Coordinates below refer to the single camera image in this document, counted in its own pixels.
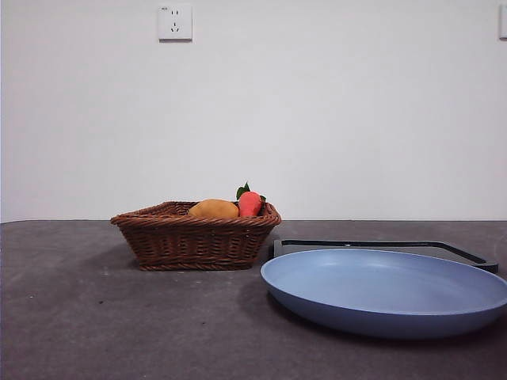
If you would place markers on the brown wicker basket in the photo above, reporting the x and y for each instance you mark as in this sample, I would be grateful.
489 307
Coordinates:
190 245

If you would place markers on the blue round plate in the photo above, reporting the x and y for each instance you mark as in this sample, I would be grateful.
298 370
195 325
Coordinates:
376 301

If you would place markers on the orange carrot with green leaves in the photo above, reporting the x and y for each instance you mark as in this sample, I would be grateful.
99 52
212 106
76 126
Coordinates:
249 204

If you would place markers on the yellow-brown potato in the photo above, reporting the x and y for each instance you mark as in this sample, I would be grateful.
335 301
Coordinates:
214 208

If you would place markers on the black glossy flat tray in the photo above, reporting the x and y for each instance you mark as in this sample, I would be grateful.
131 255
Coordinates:
490 265

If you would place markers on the white wall switch plate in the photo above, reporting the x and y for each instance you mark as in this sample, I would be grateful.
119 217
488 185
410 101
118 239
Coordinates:
503 23

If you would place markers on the white wall power socket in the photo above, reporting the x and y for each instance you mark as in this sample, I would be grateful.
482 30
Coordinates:
175 23

